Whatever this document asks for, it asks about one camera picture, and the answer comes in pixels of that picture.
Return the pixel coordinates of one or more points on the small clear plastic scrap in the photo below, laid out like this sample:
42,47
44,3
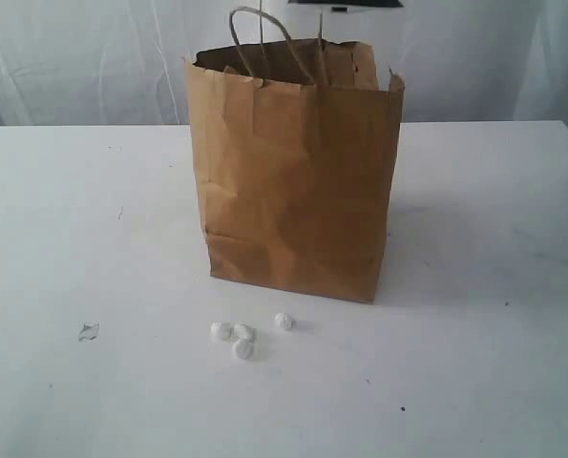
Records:
88,332

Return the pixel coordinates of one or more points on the brown paper shopping bag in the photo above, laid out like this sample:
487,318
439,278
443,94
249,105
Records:
294,150

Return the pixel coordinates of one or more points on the white backdrop curtain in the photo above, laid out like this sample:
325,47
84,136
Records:
121,62

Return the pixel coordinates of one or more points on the white candy right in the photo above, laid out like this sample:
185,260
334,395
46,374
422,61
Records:
284,321

